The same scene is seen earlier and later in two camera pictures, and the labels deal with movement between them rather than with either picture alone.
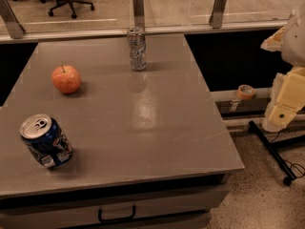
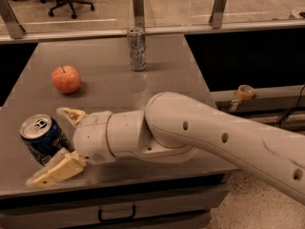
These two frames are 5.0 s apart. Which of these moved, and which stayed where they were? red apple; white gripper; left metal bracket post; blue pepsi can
Moved: white gripper
Stayed: red apple; left metal bracket post; blue pepsi can
